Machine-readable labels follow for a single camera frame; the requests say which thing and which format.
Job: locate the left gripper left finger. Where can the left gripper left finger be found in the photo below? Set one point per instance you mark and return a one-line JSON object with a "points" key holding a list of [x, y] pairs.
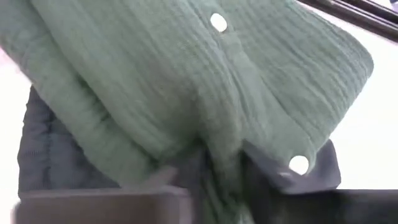
{"points": [[189, 174]]}

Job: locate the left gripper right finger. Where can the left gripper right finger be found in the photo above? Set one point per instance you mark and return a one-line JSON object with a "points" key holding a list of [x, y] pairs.
{"points": [[256, 193]]}

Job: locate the green button shirt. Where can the green button shirt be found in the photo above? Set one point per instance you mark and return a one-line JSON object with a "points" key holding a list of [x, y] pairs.
{"points": [[186, 77]]}

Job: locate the dark navy shorts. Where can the dark navy shorts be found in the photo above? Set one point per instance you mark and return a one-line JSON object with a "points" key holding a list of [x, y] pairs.
{"points": [[62, 155]]}

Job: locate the black aluminium table frame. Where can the black aluminium table frame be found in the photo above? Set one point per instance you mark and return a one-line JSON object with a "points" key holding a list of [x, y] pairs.
{"points": [[357, 15]]}

